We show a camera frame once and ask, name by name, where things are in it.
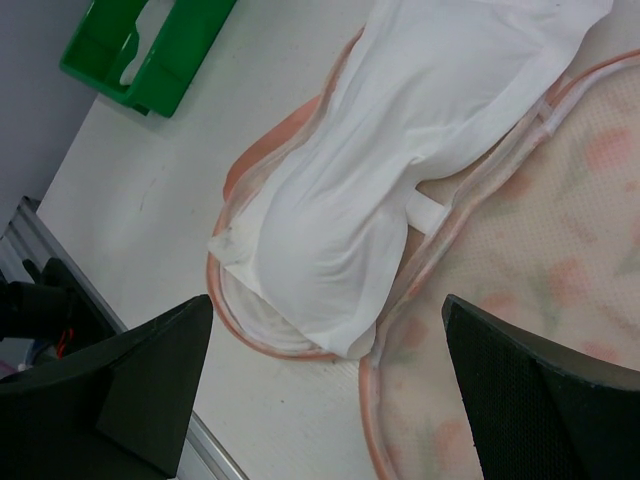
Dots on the green plastic tray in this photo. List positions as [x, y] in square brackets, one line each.
[144, 54]

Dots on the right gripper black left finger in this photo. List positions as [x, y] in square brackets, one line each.
[119, 409]

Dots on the white bra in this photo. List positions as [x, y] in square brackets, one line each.
[312, 247]

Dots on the floral laundry bag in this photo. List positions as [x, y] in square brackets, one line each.
[548, 242]

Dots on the aluminium mounting rail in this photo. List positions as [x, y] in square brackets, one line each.
[27, 238]

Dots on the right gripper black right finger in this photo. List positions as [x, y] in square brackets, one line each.
[537, 409]

